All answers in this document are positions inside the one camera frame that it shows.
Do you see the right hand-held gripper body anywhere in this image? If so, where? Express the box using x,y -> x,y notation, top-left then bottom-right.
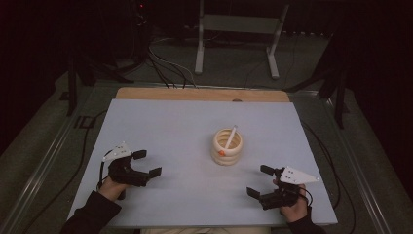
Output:
258,166 -> 320,211

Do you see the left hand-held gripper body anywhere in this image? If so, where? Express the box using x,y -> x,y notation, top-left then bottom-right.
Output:
101,140 -> 152,201

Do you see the cream ribbed pen holder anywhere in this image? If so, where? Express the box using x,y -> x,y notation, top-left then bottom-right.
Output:
211,127 -> 244,167

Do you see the white pen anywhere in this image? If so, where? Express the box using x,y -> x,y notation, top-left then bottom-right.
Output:
223,124 -> 239,151

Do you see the person's left hand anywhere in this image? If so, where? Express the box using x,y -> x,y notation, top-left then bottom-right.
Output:
97,175 -> 129,203

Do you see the person's right hand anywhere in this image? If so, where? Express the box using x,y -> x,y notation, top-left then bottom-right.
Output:
272,178 -> 310,224

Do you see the light blue table mat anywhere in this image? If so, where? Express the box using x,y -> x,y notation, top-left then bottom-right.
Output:
66,98 -> 339,229

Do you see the wooden table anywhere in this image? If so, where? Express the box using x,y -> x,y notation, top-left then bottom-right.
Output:
115,86 -> 291,103

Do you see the black tripod stand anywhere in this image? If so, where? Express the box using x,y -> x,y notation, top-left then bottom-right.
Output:
284,32 -> 351,130
65,48 -> 134,117

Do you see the dark equipment with red light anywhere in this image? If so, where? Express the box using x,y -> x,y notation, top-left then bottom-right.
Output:
129,0 -> 151,63

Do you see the grey metal stand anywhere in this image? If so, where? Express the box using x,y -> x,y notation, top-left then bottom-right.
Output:
193,0 -> 290,80

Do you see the long black floor cable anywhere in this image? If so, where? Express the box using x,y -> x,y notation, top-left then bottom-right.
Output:
300,119 -> 357,234
20,109 -> 109,234

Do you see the black floor bracket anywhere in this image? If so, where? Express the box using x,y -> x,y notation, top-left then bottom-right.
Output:
73,115 -> 97,130

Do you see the metal floor rail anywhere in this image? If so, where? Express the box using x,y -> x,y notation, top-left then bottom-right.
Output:
324,97 -> 393,234
0,111 -> 84,234

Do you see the white floor cable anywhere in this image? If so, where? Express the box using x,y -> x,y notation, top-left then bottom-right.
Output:
148,48 -> 198,89

